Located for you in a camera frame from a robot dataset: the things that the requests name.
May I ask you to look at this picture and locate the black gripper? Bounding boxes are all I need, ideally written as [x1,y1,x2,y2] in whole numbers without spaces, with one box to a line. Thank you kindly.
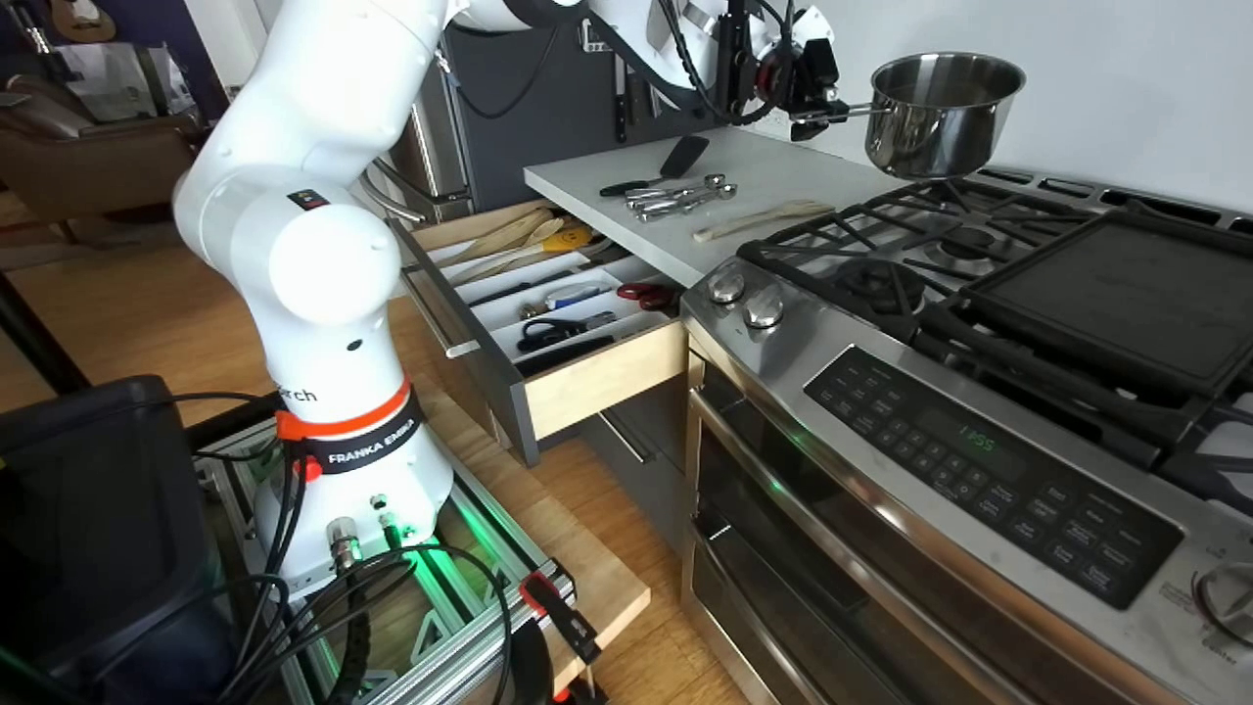
[772,38,838,132]

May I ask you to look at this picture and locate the right stove knob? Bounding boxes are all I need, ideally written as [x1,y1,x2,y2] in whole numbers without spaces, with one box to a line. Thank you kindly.
[746,283,789,330]

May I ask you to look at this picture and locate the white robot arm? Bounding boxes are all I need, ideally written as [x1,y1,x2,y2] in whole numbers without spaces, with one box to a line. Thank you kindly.
[174,0,834,595]

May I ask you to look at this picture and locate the black griddle plate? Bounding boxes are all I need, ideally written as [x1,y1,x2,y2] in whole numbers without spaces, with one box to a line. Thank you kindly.
[966,210,1253,401]

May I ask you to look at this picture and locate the red clamp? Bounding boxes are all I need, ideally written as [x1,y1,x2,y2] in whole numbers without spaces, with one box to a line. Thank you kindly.
[520,572,602,705]

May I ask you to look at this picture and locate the left stove knob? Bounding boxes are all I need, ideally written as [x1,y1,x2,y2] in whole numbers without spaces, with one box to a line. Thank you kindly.
[710,268,747,306]

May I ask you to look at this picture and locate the metal whisk utensil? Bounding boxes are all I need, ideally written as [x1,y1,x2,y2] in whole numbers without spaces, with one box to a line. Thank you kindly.
[625,172,735,218]

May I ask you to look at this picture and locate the stove knob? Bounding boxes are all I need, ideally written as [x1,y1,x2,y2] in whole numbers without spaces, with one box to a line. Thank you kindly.
[710,268,747,306]
[746,283,789,330]

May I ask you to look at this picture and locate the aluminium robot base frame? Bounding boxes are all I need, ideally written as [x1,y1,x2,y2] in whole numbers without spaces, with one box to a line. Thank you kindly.
[192,402,602,705]

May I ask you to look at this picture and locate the stainless steel stove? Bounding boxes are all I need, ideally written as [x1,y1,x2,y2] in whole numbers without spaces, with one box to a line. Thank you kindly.
[680,172,1253,705]

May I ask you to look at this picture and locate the black spatula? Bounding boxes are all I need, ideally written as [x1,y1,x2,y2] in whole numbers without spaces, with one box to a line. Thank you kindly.
[594,132,714,205]

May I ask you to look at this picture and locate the silver pot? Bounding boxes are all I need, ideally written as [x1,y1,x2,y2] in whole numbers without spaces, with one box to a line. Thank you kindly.
[790,52,1027,180]

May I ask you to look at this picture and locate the open utensil drawer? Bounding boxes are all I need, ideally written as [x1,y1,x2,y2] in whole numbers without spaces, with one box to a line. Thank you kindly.
[401,198,686,462]

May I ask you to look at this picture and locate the black bin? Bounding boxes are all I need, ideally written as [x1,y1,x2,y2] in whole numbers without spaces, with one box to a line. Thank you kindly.
[0,377,234,705]

